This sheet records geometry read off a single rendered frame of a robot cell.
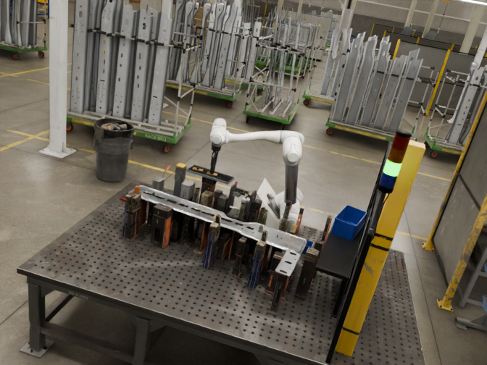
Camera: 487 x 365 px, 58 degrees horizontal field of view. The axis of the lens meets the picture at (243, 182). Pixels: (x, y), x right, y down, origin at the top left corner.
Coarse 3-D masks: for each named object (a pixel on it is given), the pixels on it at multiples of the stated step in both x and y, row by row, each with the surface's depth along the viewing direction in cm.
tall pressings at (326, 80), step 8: (336, 32) 1156; (368, 40) 1158; (384, 40) 1133; (344, 48) 1165; (328, 56) 1174; (344, 56) 1172; (328, 64) 1187; (328, 72) 1193; (336, 72) 1183; (328, 80) 1199; (336, 80) 1194; (320, 88) 1202; (328, 88) 1197; (368, 88) 1174
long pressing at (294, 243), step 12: (156, 192) 341; (168, 204) 326; (192, 204) 332; (192, 216) 318; (204, 216) 319; (228, 228) 310; (240, 228) 312; (264, 228) 318; (276, 240) 305; (288, 240) 308; (300, 240) 311; (300, 252) 297
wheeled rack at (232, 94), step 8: (224, 24) 1040; (224, 32) 988; (248, 48) 1051; (240, 56) 970; (216, 64) 1075; (176, 88) 1021; (184, 88) 1017; (200, 88) 1021; (208, 88) 1021; (224, 88) 1046; (232, 88) 1096; (240, 88) 1088; (216, 96) 1010; (224, 96) 1007; (232, 96) 1005; (232, 104) 1028
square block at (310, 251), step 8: (312, 248) 292; (304, 256) 288; (312, 256) 286; (304, 264) 290; (312, 264) 288; (304, 272) 292; (312, 272) 295; (304, 280) 294; (296, 288) 298; (304, 288) 296; (296, 296) 300; (304, 296) 300
